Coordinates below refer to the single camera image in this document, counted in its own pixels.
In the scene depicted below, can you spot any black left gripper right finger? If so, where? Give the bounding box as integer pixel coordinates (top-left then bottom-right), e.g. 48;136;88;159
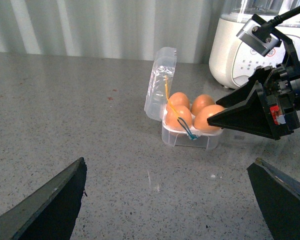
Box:
247;158;300;240

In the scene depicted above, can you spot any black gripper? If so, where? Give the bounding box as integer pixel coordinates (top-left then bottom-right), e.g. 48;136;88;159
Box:
207;64;300;140

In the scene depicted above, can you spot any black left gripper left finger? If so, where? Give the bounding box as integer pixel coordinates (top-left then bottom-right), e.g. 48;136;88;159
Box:
0;157;87;240

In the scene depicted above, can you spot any brown egg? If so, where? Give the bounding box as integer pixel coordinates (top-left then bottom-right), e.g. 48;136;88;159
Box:
193;104;225;133
190;94;215;116
165;105;193;130
166;92;190;111

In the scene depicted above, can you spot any clear plastic egg box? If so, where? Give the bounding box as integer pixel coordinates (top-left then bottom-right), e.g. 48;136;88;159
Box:
144;47;223;150

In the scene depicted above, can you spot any white Joyoung blender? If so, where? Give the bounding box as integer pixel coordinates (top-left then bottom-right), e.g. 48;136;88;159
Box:
209;0;300;89

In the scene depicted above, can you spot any yellow and blue string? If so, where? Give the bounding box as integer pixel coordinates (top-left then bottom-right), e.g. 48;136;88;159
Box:
163;74;199;141

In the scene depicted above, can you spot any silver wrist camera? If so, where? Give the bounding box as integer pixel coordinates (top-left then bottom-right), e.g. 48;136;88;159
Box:
236;18;281;57

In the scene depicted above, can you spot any black camera cable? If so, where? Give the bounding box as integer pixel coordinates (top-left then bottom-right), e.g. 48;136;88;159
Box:
252;2;300;36

